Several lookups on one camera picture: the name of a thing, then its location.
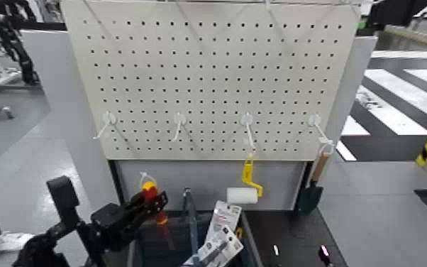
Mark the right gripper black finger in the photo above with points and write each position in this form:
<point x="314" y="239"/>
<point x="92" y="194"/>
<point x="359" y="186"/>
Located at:
<point x="324" y="255"/>
<point x="275" y="250"/>

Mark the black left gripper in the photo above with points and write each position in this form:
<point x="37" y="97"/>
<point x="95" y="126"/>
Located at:
<point x="114" y="225"/>

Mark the red screwdriver with yellow cap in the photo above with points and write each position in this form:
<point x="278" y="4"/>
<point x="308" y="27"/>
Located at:
<point x="150" y="194"/>

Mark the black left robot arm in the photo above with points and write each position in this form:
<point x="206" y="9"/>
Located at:
<point x="62" y="208"/>

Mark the blue-grey plastic crate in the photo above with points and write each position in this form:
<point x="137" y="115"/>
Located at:
<point x="189" y="223"/>

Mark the blister package with black tool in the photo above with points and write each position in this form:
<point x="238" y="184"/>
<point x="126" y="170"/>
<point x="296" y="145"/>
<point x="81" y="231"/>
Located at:
<point x="219" y="249"/>

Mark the white blister card package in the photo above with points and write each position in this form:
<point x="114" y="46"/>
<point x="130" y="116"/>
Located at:
<point x="224" y="218"/>

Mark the white round pegboard hook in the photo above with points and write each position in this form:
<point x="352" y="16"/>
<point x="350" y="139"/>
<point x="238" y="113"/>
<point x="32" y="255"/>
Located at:
<point x="109" y="118"/>
<point x="247" y="119"/>
<point x="314" y="119"/>
<point x="179" y="119"/>

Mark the grey partition panel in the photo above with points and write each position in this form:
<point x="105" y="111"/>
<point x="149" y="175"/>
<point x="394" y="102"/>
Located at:
<point x="68" y="130"/>

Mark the beige metal pegboard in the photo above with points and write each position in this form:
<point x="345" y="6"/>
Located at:
<point x="213" y="74"/>

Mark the white shoe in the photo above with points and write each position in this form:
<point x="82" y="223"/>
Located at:
<point x="7" y="242"/>

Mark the small green clip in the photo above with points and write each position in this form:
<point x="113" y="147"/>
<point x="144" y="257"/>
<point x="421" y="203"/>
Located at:
<point x="361" y="25"/>

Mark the black equipment behind pegboard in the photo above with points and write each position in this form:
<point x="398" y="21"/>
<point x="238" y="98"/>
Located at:
<point x="396" y="13"/>

